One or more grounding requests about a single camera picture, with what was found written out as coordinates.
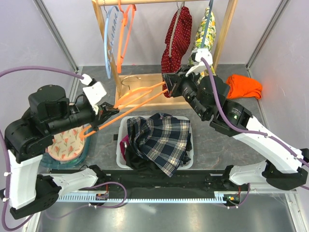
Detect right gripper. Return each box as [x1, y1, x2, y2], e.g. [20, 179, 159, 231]
[162, 64, 209, 119]

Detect orange hanger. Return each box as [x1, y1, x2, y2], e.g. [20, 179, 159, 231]
[116, 0, 136, 74]
[79, 81, 168, 139]

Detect magenta pleated skirt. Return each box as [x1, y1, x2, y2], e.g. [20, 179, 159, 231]
[119, 135, 129, 160]

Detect black skirt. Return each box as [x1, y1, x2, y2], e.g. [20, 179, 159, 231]
[125, 142, 192, 177]

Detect navy plaid skirt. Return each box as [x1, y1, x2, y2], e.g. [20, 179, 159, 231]
[126, 113, 192, 177]

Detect light blue hanger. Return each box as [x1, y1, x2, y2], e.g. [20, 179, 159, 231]
[103, 6, 120, 79]

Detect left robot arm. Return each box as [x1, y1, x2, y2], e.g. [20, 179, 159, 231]
[4, 85, 119, 219]

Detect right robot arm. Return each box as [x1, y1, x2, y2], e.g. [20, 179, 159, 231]
[162, 71, 309, 190]

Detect grey hanger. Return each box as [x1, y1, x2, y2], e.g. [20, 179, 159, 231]
[169, 1, 185, 58]

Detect blue-grey hanger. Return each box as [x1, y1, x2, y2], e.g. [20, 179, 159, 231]
[200, 0, 214, 48]

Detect white plastic laundry basket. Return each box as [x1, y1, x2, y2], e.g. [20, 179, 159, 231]
[116, 116, 194, 170]

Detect wooden clothes rack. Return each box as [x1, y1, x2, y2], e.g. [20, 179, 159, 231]
[92, 0, 238, 112]

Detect red polka dot garment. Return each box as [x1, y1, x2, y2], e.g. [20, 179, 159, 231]
[160, 6, 193, 98]

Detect lemon print garment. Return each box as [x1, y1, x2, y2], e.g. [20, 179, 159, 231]
[185, 6, 216, 77]

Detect floral tulip cloth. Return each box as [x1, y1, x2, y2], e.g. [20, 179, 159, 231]
[46, 126, 85, 162]

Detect orange cloth on floor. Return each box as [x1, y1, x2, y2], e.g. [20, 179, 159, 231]
[226, 74, 263, 100]

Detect teal plastic tub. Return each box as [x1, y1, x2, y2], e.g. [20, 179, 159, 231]
[40, 138, 90, 170]

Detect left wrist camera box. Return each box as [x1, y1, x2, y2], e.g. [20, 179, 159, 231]
[81, 74, 107, 106]

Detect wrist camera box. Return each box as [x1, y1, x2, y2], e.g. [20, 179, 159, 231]
[81, 74, 107, 106]
[185, 48, 213, 77]

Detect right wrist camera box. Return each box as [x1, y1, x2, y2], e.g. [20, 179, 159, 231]
[185, 48, 213, 77]

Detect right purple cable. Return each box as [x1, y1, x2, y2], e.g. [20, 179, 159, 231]
[200, 57, 309, 210]

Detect purple cable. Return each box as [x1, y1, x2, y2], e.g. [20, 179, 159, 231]
[0, 66, 127, 230]
[200, 57, 309, 210]

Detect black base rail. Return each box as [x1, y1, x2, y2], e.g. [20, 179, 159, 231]
[79, 164, 252, 200]

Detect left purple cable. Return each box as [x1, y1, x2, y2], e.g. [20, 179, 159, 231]
[0, 66, 127, 230]

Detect white slotted cable duct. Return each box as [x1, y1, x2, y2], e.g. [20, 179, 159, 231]
[57, 192, 230, 203]

